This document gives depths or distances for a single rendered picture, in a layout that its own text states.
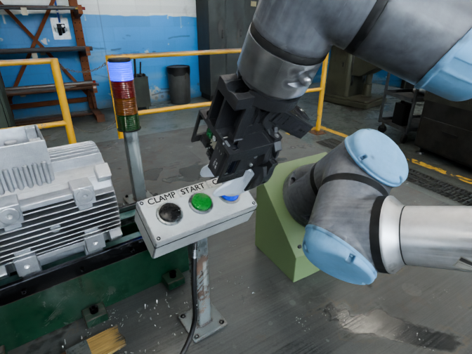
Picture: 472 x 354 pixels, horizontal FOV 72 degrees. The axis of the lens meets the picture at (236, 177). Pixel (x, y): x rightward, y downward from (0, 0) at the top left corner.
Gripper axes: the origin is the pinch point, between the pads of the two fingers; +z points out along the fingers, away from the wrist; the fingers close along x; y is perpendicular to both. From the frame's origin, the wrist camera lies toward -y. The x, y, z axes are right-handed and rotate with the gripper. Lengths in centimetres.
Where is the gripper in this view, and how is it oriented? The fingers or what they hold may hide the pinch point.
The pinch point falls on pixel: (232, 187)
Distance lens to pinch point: 49.2
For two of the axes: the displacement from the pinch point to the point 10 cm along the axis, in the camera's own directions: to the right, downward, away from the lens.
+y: -8.1, 2.5, -5.2
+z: -2.9, 6.0, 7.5
